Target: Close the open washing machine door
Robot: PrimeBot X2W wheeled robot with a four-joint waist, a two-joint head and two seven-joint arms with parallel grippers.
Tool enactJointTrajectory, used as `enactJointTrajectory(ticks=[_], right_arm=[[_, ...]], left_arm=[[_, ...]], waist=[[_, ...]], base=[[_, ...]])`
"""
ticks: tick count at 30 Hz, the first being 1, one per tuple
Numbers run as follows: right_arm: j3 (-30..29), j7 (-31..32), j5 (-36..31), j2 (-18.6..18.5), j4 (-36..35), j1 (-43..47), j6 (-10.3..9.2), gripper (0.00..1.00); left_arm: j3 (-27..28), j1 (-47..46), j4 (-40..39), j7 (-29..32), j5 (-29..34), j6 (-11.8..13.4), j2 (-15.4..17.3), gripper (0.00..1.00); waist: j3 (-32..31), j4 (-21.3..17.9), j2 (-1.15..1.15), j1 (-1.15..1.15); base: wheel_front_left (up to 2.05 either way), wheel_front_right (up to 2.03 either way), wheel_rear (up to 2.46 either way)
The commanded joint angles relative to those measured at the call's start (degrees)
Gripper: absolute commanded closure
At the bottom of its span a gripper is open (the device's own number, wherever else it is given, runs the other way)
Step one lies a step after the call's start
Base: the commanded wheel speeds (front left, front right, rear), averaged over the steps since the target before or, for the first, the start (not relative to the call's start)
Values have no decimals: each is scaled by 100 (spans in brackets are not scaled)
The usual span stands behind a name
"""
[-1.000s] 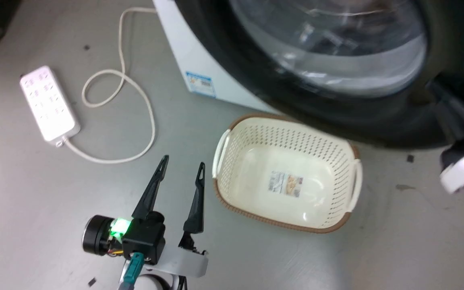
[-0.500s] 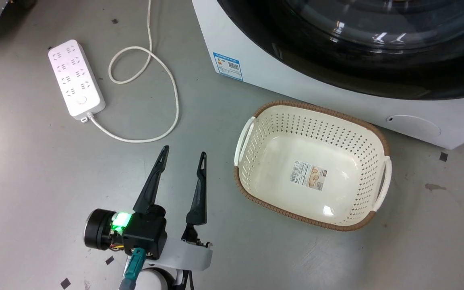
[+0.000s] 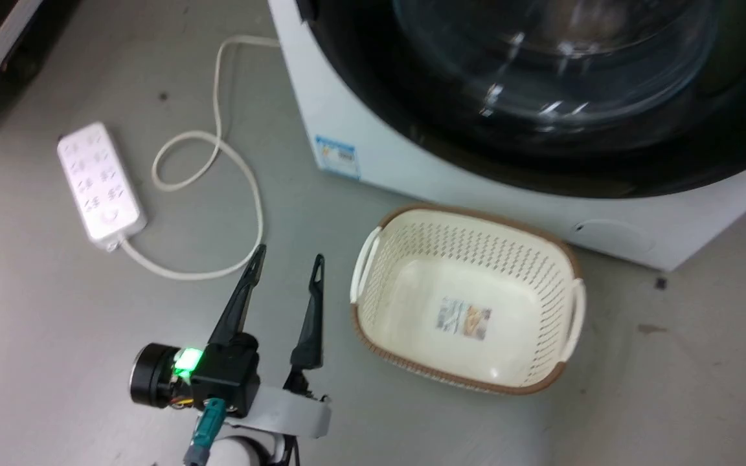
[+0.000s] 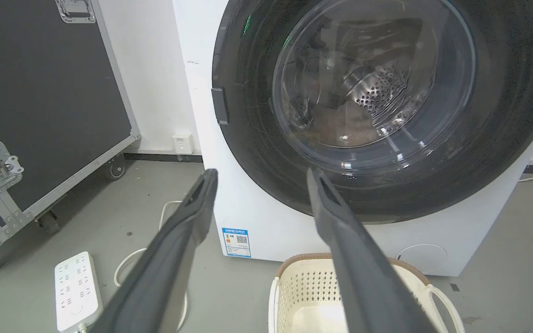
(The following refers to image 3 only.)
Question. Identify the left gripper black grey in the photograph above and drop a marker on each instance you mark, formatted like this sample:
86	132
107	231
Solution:
230	382

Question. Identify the white washing machine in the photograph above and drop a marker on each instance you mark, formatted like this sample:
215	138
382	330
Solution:
412	162

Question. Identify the black round washing machine door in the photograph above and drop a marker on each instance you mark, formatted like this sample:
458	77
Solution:
541	77

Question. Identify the blue energy label sticker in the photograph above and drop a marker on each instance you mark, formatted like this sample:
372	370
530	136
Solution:
337	155

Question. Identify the paper label inside basket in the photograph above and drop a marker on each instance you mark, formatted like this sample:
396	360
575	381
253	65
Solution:
463	318

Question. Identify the cream plastic laundry basket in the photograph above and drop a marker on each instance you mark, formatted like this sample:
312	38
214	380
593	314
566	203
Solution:
470	304

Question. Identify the white power strip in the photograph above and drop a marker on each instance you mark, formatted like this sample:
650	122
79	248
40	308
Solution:
98	184

